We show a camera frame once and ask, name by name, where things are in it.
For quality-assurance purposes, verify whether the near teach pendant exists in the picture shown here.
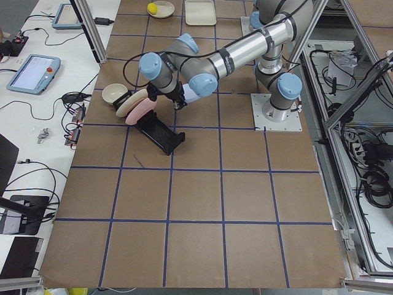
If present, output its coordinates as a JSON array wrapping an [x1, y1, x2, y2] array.
[[6, 54, 61, 95]]

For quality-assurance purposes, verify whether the white rectangular tray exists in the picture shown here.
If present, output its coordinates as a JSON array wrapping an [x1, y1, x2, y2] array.
[[185, 0, 217, 26]]

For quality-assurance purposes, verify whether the aluminium frame post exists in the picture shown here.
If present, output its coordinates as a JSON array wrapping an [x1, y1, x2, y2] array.
[[70, 0, 107, 64]]

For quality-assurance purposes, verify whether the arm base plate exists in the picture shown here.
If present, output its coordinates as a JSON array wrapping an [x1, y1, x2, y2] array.
[[240, 16, 257, 36], [251, 93, 302, 132]]

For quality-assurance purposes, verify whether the cream plate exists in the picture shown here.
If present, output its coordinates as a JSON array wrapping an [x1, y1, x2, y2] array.
[[116, 89, 148, 117]]

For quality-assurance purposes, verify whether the black power brick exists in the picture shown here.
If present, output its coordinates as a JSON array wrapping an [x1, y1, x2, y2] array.
[[94, 17, 114, 26]]

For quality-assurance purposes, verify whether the cream bowl in rack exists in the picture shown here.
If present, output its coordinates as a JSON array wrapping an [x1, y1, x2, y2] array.
[[101, 83, 128, 104]]

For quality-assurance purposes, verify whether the pink plate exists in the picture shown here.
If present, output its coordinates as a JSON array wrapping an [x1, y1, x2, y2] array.
[[125, 98, 157, 125]]

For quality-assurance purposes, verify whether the black dish rack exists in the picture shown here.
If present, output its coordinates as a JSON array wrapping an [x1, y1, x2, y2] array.
[[112, 91, 185, 155]]

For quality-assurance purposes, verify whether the far teach pendant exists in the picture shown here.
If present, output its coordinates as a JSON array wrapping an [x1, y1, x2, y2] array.
[[52, 3, 82, 30]]

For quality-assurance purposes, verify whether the yellow lemon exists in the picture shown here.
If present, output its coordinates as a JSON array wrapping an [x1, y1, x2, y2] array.
[[147, 2, 158, 15]]

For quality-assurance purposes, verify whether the grey metal clip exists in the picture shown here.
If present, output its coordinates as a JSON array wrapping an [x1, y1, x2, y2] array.
[[37, 128, 50, 144]]

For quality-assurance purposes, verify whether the white oval bowl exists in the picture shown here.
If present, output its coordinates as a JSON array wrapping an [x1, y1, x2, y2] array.
[[147, 1, 175, 19]]

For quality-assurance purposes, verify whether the black monitor stand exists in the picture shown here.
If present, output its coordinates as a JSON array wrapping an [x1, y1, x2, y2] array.
[[1, 195, 50, 235]]

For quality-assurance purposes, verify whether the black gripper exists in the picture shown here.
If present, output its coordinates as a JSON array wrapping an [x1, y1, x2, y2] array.
[[147, 81, 187, 110]]

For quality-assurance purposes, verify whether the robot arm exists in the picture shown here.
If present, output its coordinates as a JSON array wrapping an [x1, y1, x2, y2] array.
[[139, 1, 314, 109]]

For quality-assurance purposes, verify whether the teach pendant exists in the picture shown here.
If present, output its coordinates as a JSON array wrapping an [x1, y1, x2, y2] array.
[[52, 3, 82, 30], [6, 54, 61, 95]]

